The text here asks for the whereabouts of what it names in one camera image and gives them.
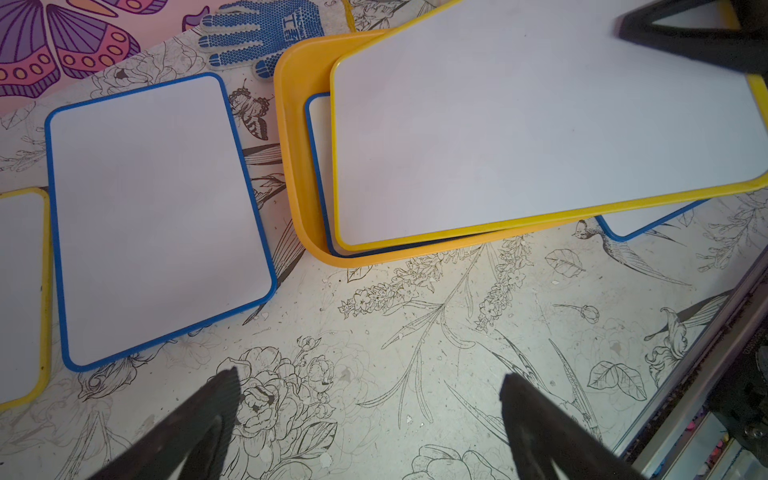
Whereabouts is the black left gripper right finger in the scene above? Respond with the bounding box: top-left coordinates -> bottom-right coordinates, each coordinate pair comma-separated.
499,373 -> 642,479

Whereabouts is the yellow-framed whiteboard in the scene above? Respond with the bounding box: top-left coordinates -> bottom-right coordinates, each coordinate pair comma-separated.
1,188 -> 52,411
330,1 -> 767,250

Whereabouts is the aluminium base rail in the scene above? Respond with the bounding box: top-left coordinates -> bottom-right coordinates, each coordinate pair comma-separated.
615,253 -> 767,479

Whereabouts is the yellow plastic storage tray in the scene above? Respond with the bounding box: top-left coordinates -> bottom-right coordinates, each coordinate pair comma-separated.
274,29 -> 768,269

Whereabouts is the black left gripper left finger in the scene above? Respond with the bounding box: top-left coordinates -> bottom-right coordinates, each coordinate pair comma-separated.
91,368 -> 241,479

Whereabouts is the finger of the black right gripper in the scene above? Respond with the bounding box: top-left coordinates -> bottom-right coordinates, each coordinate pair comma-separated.
617,0 -> 767,75

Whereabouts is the blue-framed whiteboard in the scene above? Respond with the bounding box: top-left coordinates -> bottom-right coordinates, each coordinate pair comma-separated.
45,73 -> 277,372
595,200 -> 706,242
304,93 -> 419,258

